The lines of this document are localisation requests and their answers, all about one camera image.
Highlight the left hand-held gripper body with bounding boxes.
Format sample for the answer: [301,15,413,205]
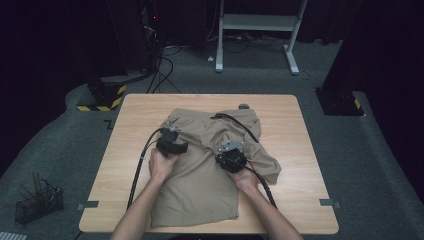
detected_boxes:
[155,122,183,159]

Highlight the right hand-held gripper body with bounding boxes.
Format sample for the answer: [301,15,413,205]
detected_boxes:
[214,139,250,175]

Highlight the khaki shorts with black drawstring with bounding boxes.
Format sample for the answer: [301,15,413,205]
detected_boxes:
[150,107,283,230]

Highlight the person's left hand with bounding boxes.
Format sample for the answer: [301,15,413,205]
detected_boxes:
[148,147,181,184]

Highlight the person's right hand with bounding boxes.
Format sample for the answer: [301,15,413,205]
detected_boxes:
[227,165,261,196]

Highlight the yellow-black striped stand base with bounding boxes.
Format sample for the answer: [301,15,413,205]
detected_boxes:
[76,74,129,113]

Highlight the grey tape strip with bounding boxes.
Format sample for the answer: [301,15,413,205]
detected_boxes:
[318,198,342,210]
[76,200,100,212]

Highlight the dark equipment rack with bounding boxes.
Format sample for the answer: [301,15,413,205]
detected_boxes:
[138,0,166,75]

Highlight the black stand base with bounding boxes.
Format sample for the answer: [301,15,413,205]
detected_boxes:
[314,87,365,117]

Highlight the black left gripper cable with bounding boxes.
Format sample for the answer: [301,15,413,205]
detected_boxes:
[126,127,166,211]

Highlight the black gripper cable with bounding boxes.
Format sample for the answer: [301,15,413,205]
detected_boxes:
[126,127,166,211]
[244,162,278,210]

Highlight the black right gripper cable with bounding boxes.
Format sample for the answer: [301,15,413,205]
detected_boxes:
[244,162,278,210]

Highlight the black floor cables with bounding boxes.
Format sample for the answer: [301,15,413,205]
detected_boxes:
[145,45,183,95]

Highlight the white metal desk frame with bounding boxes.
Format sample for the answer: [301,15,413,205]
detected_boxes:
[214,0,309,76]

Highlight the black wire basket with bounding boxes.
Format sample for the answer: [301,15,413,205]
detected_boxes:
[14,179,65,227]

